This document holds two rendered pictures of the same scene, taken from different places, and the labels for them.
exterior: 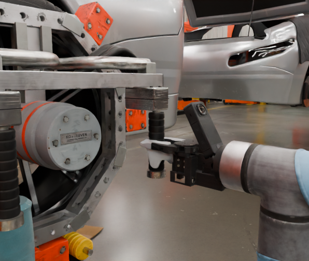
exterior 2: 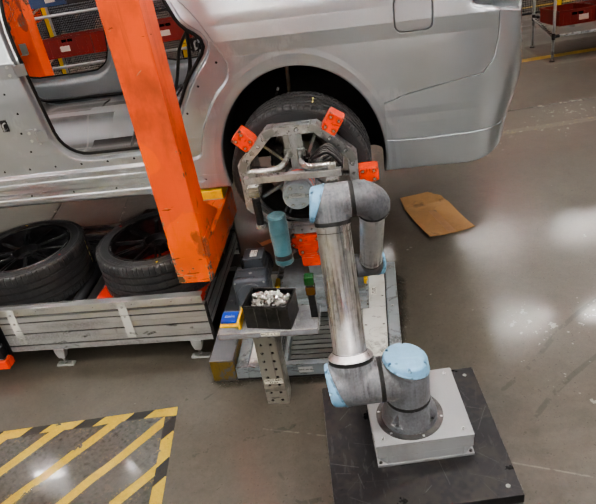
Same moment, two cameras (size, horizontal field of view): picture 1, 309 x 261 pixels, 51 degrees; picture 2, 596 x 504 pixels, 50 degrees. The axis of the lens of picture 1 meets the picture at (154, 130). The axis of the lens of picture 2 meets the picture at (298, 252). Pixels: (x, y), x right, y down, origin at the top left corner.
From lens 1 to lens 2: 2.35 m
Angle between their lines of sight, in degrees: 59
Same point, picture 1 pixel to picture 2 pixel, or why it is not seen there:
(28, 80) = (265, 179)
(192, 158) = not seen: hidden behind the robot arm
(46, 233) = (308, 228)
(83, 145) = (300, 199)
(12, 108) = (255, 192)
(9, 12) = (279, 131)
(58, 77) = (277, 177)
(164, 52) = (459, 94)
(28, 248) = (281, 234)
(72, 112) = (293, 185)
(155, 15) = (444, 64)
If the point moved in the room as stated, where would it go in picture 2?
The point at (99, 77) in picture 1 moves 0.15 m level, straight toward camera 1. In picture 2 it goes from (297, 175) to (272, 190)
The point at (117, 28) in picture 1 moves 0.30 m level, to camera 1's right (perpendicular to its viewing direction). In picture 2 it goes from (397, 86) to (448, 97)
